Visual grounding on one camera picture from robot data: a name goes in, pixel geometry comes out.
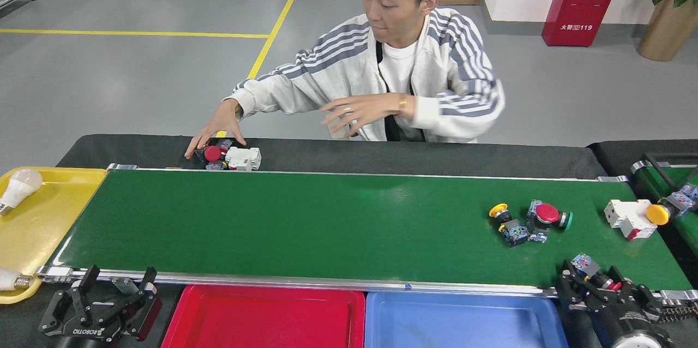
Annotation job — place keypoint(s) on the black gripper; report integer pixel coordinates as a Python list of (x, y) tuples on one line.
[(90, 337), (632, 318)]

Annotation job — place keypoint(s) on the white circuit breaker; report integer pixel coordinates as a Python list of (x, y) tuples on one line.
[(244, 158), (627, 218)]

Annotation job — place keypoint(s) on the yellow push button switch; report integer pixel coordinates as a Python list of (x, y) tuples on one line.
[(657, 214), (498, 210)]

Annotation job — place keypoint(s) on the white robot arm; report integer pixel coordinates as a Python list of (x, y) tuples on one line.
[(641, 341)]

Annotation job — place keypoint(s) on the yellow plastic tray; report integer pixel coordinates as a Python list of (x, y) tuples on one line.
[(49, 228)]

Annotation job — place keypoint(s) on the short green conveyor belt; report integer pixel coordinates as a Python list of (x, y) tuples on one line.
[(668, 184)]

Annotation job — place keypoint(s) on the blue plastic tray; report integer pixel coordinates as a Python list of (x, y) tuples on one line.
[(463, 320)]

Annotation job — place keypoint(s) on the red plastic tray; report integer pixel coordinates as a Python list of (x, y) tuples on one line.
[(262, 318)]

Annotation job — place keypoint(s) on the person's right hand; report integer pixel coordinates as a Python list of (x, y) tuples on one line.
[(223, 119)]

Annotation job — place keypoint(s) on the person's left hand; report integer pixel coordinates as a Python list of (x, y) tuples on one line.
[(371, 108)]

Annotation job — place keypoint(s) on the white light bulb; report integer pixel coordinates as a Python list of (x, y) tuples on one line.
[(22, 187), (8, 280)]

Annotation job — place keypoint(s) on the person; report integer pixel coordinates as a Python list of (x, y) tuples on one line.
[(447, 75)]

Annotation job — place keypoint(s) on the potted plant in gold pot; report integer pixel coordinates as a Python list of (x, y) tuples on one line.
[(668, 31)]

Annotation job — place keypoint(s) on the red fire extinguisher box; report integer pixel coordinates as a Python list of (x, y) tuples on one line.
[(581, 4)]

